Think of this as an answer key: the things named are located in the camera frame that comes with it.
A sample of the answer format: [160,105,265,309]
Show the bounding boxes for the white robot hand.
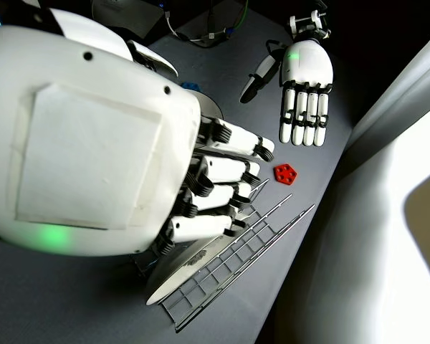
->
[239,38,335,147]
[0,7,276,258]

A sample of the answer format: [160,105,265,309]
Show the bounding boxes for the red pentagon block with holes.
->
[273,163,298,186]

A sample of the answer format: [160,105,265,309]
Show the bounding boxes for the green cable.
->
[231,0,251,34]

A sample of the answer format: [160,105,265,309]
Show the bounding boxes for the black cable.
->
[171,0,239,48]

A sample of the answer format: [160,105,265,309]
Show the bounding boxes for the silver wire dish rack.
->
[132,178,316,334]

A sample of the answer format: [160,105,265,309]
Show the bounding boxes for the white backdrop sheet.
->
[272,21,430,344]

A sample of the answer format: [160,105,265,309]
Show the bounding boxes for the white plate two leaf prints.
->
[145,231,243,307]

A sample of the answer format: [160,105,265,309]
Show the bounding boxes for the white cable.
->
[166,11,234,43]

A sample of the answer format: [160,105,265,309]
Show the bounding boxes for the grey table cloth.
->
[0,6,354,344]

